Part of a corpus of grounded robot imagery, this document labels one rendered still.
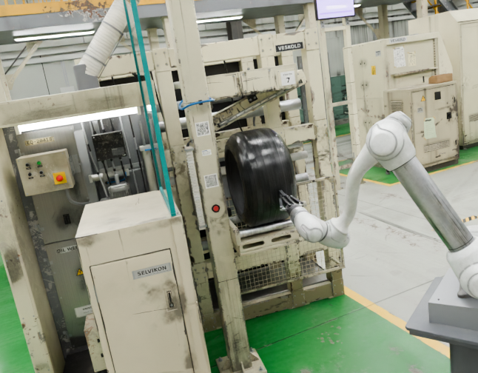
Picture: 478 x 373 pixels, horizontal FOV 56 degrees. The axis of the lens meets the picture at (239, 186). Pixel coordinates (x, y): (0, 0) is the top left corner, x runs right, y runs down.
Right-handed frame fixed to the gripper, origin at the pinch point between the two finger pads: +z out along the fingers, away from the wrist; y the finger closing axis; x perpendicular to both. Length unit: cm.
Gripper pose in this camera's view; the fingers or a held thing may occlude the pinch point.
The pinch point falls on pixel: (282, 195)
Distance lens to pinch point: 238.9
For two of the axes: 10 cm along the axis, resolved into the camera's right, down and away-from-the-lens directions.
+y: -9.6, 2.0, -2.1
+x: 0.8, 8.8, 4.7
